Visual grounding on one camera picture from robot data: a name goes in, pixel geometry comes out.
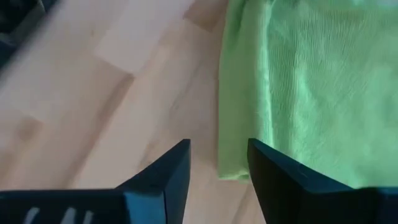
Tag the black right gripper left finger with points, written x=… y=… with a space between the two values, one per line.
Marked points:
x=155 y=202

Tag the bright green microfiber towel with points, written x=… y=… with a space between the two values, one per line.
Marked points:
x=311 y=77

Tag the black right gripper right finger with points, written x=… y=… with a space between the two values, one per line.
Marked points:
x=295 y=199

